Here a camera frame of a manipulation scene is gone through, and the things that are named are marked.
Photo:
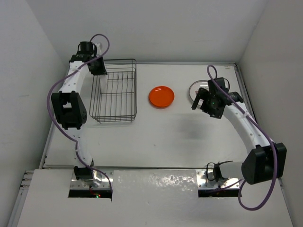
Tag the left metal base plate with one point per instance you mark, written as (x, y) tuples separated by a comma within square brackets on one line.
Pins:
[(97, 182)]

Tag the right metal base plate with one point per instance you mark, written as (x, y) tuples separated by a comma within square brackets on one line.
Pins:
[(204, 183)]

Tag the metal base plate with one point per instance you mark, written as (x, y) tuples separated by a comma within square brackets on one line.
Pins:
[(97, 182), (204, 183)]

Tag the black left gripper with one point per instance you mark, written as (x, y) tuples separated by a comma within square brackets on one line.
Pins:
[(100, 71)]

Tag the white foam cover board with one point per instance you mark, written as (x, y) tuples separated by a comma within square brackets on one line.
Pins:
[(144, 198)]

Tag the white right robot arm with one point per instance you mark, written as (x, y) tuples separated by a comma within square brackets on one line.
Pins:
[(264, 156)]

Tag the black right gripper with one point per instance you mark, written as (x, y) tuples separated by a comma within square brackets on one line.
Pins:
[(205, 94)]

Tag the wire dish rack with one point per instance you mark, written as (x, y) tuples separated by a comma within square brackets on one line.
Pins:
[(119, 102)]

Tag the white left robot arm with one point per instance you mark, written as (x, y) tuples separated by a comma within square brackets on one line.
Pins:
[(69, 109)]

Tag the orange plate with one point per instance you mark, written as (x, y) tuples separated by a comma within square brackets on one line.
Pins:
[(161, 96)]

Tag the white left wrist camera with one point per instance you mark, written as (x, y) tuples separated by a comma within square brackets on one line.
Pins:
[(98, 49)]

